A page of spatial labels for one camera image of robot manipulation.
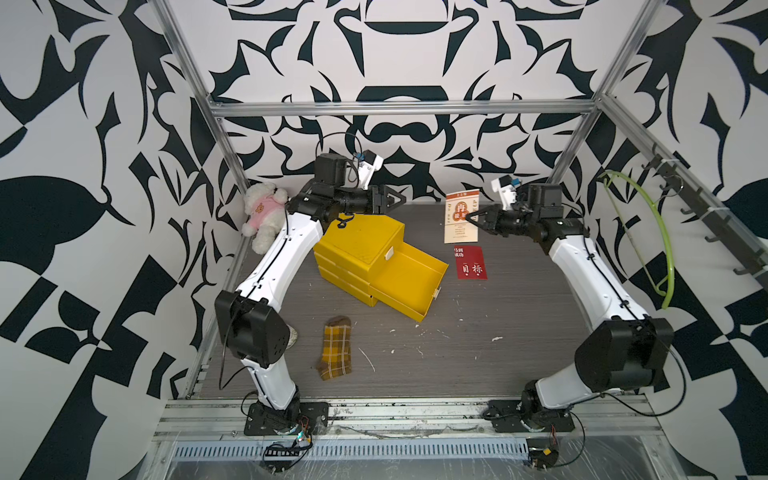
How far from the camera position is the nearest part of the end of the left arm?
0.58 meters

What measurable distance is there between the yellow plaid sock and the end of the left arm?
0.39m

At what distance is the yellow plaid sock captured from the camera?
82 centimetres
